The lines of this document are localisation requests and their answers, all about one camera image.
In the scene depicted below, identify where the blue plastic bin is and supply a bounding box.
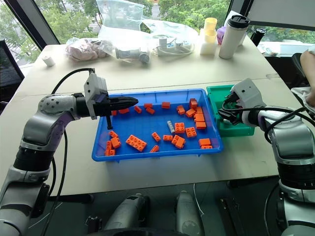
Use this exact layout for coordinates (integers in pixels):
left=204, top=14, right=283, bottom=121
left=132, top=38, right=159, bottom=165
left=91, top=88, right=224, bottom=163

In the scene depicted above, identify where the dark rounded robot torso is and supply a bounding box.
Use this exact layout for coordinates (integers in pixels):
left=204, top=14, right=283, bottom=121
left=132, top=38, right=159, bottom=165
left=86, top=227, right=197, bottom=236

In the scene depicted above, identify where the pale yellow plastic cup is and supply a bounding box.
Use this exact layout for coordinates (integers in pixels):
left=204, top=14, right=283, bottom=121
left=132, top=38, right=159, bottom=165
left=204, top=17, right=218, bottom=30
left=204, top=29, right=218, bottom=45

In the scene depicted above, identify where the empty clear plastic bag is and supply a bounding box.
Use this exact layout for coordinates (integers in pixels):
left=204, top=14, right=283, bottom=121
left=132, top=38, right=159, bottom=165
left=95, top=0, right=146, bottom=41

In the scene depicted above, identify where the silver robot leg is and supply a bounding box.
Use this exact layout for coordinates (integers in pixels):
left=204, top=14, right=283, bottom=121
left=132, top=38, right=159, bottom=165
left=102, top=192, right=151, bottom=232
left=175, top=190, right=203, bottom=235

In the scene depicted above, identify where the silver right robot leg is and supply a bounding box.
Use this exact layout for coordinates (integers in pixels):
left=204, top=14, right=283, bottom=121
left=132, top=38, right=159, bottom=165
left=175, top=190, right=203, bottom=235

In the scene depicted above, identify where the black mesh chair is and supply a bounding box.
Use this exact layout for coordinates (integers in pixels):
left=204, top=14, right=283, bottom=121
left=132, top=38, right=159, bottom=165
left=0, top=38, right=26, bottom=105

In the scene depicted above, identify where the bagged grey cylindrical device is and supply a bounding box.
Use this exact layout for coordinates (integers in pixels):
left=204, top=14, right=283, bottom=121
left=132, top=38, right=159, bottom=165
left=114, top=46, right=151, bottom=65

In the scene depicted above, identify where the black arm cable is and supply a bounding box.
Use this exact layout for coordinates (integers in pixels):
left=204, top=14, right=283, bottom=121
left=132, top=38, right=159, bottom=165
left=221, top=101, right=306, bottom=145
left=39, top=68, right=96, bottom=236

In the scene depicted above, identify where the long orange toy brick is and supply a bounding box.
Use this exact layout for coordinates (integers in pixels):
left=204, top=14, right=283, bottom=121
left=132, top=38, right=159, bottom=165
left=125, top=134, right=148, bottom=153

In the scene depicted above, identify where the thin white cable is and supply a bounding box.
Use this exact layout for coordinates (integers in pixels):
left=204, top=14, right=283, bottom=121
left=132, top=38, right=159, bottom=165
left=192, top=182, right=205, bottom=215

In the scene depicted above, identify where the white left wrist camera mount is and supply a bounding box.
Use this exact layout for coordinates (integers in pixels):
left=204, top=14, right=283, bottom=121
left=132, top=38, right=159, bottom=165
left=83, top=72, right=109, bottom=120

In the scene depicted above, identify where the silver left robot leg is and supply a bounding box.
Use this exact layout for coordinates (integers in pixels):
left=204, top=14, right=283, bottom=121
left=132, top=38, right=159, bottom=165
left=102, top=192, right=151, bottom=232

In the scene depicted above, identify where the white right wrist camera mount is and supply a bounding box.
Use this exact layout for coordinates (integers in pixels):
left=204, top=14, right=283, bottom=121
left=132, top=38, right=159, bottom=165
left=230, top=78, right=267, bottom=112

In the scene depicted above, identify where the black bottle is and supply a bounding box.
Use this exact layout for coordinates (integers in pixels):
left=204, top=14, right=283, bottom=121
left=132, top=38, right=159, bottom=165
left=251, top=27, right=268, bottom=47

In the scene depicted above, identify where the bagged white power strip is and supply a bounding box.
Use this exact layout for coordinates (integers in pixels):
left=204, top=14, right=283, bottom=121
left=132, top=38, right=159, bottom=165
left=141, top=19, right=198, bottom=57

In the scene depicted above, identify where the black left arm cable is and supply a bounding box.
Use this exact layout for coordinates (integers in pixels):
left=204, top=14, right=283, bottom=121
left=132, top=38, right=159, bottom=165
left=39, top=68, right=96, bottom=236

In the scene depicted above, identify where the white cloth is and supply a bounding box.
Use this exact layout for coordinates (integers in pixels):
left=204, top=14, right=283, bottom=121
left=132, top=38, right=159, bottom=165
left=291, top=86, right=315, bottom=112

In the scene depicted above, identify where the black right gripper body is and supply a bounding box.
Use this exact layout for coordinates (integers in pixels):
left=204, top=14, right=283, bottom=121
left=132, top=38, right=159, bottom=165
left=224, top=92, right=241, bottom=110

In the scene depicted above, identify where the purple pouch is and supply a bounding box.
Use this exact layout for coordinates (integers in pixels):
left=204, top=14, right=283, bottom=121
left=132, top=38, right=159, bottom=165
left=216, top=25, right=226, bottom=46

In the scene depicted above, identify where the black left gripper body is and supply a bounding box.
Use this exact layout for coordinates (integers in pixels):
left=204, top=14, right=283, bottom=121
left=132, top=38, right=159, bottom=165
left=94, top=96, right=112, bottom=118

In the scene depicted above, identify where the white tumbler with black lid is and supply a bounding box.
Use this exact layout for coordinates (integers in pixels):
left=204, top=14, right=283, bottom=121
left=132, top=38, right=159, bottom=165
left=219, top=14, right=251, bottom=60

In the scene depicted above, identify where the green plastic bin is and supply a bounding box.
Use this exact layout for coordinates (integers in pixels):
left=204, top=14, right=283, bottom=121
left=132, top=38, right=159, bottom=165
left=206, top=84, right=255, bottom=138

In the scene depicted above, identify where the black metal bracket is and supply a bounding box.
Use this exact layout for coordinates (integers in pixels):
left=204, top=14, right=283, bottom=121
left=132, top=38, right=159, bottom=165
left=220, top=196, right=245, bottom=236

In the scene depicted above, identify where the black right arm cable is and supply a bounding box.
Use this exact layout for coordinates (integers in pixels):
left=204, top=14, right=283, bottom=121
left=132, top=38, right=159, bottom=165
left=221, top=101, right=306, bottom=145

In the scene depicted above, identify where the small white cylinder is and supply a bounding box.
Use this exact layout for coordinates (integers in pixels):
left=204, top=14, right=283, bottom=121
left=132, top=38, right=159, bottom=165
left=42, top=56, right=56, bottom=67

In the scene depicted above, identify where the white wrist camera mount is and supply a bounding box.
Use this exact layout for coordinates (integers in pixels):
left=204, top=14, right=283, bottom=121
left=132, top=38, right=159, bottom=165
left=230, top=78, right=267, bottom=112
left=83, top=72, right=109, bottom=120

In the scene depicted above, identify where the plastic bag of pink items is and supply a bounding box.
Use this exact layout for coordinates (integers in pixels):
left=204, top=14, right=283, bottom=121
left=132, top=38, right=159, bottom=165
left=64, top=37, right=114, bottom=61

